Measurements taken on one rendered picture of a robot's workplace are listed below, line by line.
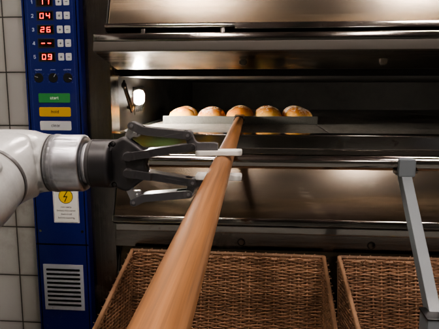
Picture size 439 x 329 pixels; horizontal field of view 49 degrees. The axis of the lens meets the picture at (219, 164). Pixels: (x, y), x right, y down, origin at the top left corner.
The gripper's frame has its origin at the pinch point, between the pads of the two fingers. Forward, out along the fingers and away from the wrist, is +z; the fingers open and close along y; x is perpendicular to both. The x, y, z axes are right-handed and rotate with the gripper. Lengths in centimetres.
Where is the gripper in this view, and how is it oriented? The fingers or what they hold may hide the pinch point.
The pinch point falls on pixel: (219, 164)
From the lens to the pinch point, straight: 74.0
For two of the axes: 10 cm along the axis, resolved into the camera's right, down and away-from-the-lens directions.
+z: 10.0, 0.1, -0.7
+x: -0.7, 1.5, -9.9
